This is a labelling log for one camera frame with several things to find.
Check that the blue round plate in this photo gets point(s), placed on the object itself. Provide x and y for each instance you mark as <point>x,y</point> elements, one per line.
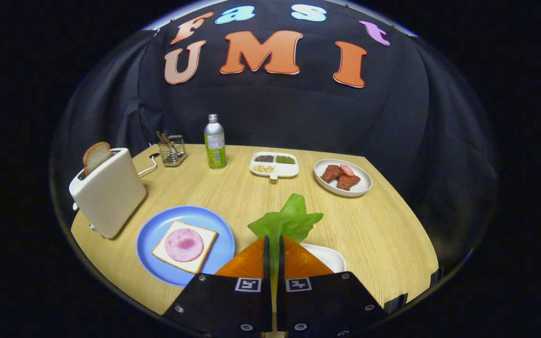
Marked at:
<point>158,230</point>

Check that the white divided seed dish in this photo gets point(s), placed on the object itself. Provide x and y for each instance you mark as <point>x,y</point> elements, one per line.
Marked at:
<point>289,170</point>

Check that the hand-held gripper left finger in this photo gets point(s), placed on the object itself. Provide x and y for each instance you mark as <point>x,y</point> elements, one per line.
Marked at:
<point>233,305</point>

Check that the white round plate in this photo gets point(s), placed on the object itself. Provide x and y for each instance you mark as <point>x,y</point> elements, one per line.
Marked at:
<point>363,184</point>

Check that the white square plate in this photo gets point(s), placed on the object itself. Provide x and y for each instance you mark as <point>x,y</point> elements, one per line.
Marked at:
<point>329,258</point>

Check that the green lettuce leaf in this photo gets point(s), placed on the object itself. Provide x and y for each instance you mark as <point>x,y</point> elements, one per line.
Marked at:
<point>289,220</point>

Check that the pink ham slice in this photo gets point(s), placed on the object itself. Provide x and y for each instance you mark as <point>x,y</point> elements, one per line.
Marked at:
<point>183,244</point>

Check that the toasted bread slice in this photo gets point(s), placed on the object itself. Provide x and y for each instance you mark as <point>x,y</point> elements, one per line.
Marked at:
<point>96,157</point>

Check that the pink sausage slice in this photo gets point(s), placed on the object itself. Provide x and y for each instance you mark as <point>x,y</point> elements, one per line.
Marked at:
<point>347,170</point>

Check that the green label metal bottle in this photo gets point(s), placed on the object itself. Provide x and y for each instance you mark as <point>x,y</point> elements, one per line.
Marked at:
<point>215,145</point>

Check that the brown meat piece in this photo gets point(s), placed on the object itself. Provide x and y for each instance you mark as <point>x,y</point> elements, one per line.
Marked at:
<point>330,173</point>
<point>348,182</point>

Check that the white toaster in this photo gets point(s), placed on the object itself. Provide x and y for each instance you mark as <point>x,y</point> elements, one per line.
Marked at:
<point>111,197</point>

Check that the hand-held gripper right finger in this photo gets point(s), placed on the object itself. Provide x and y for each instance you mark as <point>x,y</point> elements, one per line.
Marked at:
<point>322,305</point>

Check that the white bread slice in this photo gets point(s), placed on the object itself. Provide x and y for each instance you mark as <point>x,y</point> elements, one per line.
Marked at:
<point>207,237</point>

